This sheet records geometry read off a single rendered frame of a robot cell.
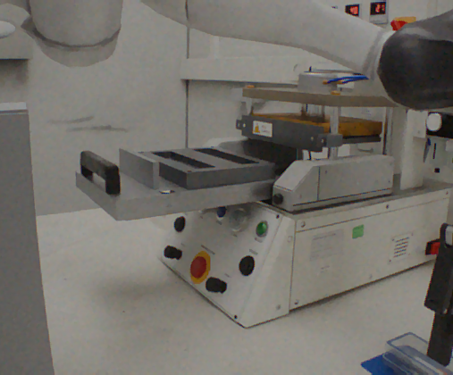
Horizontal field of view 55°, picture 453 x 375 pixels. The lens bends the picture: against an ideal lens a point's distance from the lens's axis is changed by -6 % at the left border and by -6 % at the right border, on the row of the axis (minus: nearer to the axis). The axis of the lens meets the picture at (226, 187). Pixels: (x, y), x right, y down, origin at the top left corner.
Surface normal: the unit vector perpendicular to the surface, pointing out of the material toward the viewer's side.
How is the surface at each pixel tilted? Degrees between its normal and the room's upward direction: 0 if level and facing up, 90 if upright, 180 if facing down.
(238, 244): 65
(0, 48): 90
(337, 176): 90
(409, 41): 70
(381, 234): 90
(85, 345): 0
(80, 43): 132
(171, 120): 90
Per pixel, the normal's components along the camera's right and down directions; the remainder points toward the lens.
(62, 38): -0.22, 0.81
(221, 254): -0.76, -0.31
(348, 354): 0.03, -0.97
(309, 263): 0.53, 0.22
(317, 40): -0.17, 0.39
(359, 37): -0.04, 0.17
